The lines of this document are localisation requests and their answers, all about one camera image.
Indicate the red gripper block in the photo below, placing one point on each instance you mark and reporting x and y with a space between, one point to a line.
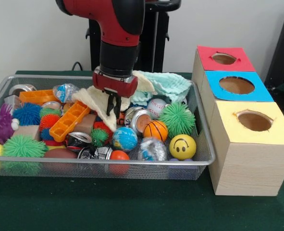
115 87

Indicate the cream waffle cloth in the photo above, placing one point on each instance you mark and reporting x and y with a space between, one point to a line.
96 103

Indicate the mint green waffle cloth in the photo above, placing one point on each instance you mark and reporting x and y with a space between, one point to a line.
170 84

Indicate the green spiky rubber ball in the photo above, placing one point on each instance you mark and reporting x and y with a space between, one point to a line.
24 146
177 119

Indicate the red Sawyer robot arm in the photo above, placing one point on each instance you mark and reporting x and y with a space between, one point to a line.
117 31

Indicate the clear mesh bin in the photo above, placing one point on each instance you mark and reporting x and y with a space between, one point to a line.
204 144

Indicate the wooden box with three holes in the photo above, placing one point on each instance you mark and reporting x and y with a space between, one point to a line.
247 168

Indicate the blue globe ball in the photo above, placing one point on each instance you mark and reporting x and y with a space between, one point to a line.
124 139

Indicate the white baseball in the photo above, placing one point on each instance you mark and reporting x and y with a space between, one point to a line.
156 108

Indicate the small orange basketball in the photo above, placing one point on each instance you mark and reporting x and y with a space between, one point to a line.
155 130

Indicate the yellow plastic ball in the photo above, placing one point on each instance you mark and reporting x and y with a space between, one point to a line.
182 146

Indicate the dark green table cloth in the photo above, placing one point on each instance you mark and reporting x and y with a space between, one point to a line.
108 204

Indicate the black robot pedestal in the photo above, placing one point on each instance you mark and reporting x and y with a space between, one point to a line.
161 36

